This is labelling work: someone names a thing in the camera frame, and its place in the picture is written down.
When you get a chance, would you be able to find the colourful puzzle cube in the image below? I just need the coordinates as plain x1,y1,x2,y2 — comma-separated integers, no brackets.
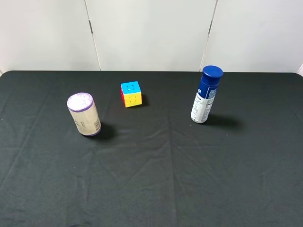
120,81,142,108

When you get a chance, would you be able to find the beige can with purple lid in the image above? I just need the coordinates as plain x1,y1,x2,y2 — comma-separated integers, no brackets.
67,92,101,136

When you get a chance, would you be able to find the black tablecloth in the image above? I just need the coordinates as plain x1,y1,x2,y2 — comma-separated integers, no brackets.
0,71,303,227

